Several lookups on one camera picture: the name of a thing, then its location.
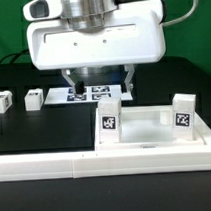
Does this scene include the white marker plate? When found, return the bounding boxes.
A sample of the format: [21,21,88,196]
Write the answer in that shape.
[44,85,132,105]

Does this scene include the white square tabletop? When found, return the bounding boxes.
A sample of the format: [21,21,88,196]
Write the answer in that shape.
[94,105,205,151]

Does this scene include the white L-shaped fence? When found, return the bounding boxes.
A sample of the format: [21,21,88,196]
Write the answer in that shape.
[0,116,211,181]

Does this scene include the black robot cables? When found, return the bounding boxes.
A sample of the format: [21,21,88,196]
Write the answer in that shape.
[0,46,32,66]

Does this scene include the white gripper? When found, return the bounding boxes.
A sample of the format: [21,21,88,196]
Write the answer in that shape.
[22,0,166,95]

